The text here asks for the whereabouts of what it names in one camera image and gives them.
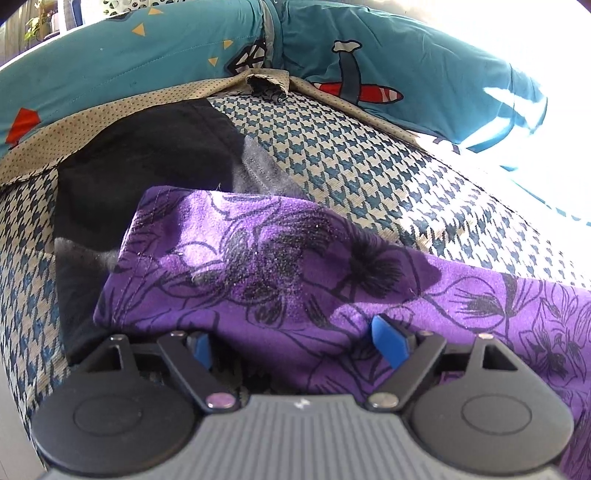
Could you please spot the blue houndstooth sofa cover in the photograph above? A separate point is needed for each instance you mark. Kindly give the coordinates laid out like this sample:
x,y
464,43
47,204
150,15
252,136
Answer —
x,y
369,161

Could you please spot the black and grey garment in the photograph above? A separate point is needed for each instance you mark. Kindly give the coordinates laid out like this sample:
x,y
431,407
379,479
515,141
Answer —
x,y
138,161

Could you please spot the purple floral garment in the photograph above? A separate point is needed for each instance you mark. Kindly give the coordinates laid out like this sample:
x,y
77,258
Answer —
x,y
277,258

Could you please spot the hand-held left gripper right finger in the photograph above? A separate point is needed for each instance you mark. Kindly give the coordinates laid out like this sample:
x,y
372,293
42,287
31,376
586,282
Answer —
x,y
388,344

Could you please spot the green houseplant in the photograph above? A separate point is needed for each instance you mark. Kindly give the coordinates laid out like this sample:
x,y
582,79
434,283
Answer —
x,y
39,21

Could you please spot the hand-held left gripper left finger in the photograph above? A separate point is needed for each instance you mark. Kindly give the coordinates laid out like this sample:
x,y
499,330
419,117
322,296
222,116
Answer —
x,y
203,350

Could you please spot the white perforated plastic basket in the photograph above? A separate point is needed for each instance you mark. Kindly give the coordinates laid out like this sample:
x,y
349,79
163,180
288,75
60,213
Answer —
x,y
129,4

